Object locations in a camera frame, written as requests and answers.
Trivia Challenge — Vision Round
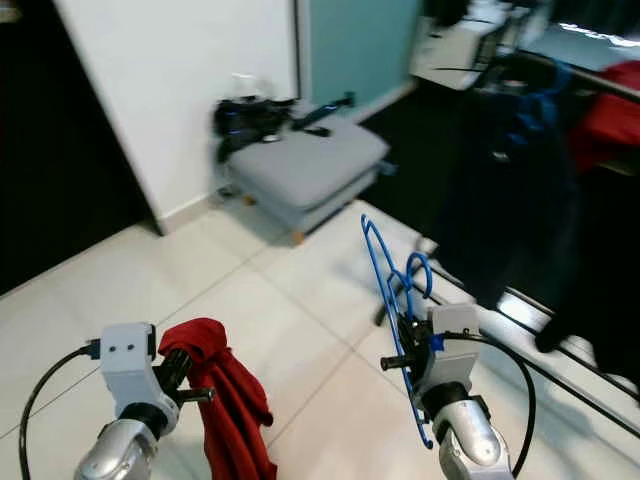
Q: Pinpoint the black gadget with blue lights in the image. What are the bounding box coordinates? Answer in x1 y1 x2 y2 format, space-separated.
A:
212 95 301 166

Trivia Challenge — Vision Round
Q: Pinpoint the plain red shirt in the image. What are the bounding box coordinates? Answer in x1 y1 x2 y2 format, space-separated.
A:
158 317 279 480

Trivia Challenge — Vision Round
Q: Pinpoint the blue plastic hanger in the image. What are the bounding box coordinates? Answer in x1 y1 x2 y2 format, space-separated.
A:
510 60 576 151
360 213 436 451

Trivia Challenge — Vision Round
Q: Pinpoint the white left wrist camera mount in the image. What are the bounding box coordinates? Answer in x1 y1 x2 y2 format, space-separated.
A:
98 322 176 426

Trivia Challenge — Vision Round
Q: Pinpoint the black metal clothes rack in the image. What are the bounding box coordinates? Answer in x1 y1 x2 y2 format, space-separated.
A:
375 50 640 441

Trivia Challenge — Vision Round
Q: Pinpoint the red shirt with yellow print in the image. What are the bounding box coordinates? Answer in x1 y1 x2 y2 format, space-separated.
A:
565 60 640 176

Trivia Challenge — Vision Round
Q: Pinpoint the black handheld stick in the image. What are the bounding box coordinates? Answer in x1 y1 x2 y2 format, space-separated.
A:
290 92 359 136

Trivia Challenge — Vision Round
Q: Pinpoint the clear plastic bag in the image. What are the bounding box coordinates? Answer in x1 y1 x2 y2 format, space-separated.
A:
230 72 271 101

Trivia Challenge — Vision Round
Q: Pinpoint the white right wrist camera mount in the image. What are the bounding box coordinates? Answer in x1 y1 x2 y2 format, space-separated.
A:
415 303 486 401

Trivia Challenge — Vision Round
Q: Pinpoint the navy blue shirt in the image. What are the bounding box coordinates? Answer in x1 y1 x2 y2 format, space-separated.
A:
435 55 586 301

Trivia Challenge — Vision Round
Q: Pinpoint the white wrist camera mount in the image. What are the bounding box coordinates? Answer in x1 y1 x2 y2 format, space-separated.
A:
415 303 486 401
98 322 176 426

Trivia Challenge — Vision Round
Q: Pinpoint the white low cabinet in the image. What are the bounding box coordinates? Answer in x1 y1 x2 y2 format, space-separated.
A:
410 5 511 91

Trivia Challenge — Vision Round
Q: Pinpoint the grey cushioned ottoman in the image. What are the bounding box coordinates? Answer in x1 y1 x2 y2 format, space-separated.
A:
225 112 396 246

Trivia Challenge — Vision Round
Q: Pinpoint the dark floor carpet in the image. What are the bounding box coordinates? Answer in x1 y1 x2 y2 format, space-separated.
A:
360 80 640 291

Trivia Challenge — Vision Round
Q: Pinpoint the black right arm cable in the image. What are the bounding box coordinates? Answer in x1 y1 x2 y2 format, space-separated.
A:
445 330 539 479

